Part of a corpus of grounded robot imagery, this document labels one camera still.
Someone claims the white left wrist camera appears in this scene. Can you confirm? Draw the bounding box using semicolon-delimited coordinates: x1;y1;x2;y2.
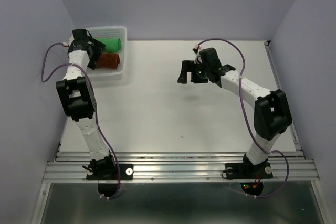
62;35;74;48

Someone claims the green microfiber towel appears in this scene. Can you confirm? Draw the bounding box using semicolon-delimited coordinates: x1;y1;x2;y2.
97;38;122;53

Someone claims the brown microfiber towel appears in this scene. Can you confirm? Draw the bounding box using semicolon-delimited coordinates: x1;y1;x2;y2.
97;52;120;70

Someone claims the aluminium mounting rail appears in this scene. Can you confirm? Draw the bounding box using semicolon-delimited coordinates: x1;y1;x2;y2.
43;150;320;183

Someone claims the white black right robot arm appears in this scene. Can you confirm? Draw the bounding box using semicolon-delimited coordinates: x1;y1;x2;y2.
177;48;292;177

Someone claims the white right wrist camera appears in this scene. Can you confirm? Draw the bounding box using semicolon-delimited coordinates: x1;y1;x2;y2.
193;44;203;64

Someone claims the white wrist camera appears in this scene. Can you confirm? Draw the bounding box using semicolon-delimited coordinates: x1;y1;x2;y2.
62;35;74;48
193;44;203;64

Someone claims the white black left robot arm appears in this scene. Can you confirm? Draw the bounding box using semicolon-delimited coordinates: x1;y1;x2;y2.
56;29;117;179

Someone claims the white perforated plastic basket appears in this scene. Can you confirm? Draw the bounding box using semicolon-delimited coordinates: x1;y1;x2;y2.
87;26;128;82

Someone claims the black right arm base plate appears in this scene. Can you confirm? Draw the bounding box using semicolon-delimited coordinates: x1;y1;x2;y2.
221;160;273;180

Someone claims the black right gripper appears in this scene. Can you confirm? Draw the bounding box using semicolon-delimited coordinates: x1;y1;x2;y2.
177;60;210;84

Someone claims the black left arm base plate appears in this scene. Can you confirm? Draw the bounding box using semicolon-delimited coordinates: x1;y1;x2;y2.
82;155;134;181

